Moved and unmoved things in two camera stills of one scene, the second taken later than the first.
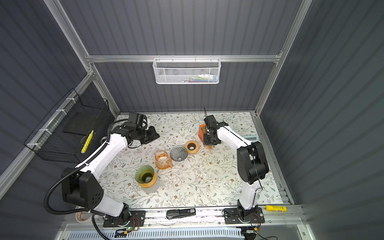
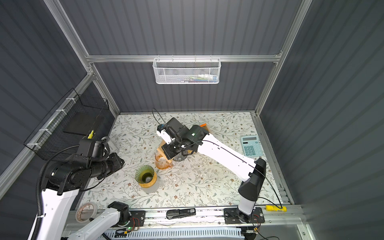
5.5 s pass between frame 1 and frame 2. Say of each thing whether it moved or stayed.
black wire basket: stayed
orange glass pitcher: stayed
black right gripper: moved
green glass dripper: stayed
